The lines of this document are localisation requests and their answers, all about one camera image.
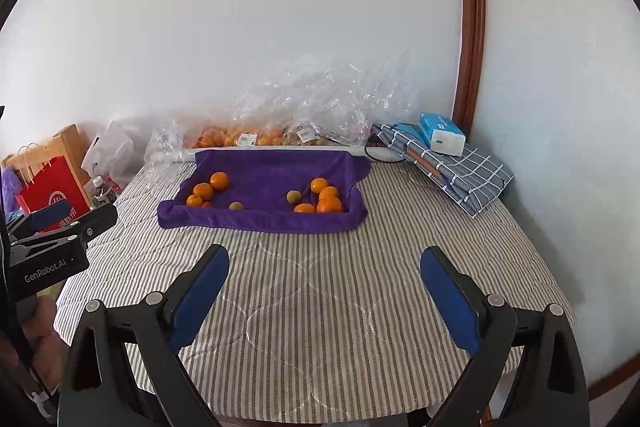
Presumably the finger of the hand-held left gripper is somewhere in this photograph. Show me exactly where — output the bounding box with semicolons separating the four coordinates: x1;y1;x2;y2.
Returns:
70;203;119;251
29;198;72;234

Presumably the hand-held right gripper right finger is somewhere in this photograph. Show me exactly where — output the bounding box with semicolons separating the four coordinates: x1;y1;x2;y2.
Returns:
420;246;591;427

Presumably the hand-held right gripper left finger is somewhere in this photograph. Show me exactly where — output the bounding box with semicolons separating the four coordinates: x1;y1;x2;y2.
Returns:
59;243;231;427

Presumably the purple towel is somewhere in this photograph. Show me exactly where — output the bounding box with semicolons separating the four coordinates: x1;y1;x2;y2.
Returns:
157;148;372;234

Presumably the person's left hand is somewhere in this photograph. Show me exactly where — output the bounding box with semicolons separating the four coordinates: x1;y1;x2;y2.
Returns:
20;294;68;400

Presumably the red paper bag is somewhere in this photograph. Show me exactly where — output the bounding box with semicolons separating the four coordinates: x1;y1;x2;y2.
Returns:
15;155;91;220

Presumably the clear water bottle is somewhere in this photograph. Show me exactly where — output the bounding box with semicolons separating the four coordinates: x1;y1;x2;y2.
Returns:
91;177;113;206

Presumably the purple fluffy item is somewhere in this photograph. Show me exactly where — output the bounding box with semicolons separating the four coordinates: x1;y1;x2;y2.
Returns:
0;167;21;212

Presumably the white plastic bag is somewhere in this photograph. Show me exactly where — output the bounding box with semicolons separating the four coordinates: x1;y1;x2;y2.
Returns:
82;121;136;180

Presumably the wooden chair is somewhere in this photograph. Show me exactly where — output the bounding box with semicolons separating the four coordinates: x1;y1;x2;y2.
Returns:
2;124;93;188

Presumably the crumpled clear plastic bag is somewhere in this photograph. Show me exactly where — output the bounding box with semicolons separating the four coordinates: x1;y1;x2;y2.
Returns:
145;119;196;180

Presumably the striped grey white blanket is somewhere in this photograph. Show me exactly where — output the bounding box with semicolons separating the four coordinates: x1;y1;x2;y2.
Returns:
54;146;576;423

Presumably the blue plaid folded cloth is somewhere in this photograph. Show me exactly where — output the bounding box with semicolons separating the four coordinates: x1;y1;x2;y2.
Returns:
372;122;515;219

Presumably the clear bag of oranges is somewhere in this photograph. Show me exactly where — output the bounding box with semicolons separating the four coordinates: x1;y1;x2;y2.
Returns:
182;92;288;150

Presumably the blue tissue box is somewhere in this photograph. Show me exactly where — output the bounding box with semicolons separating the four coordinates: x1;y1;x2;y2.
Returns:
417;111;467;156

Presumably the wooden baseboard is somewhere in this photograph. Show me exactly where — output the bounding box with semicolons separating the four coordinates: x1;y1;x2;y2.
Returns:
587;357;640;403

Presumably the clear bag of brown fruit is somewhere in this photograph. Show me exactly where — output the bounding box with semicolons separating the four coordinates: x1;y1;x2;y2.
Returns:
282;54;418;148

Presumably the black cable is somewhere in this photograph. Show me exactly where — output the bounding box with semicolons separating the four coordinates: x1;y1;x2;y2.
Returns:
364;134;406;164

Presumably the wooden door frame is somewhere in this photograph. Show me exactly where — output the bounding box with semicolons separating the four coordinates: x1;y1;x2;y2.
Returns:
452;0;487;132

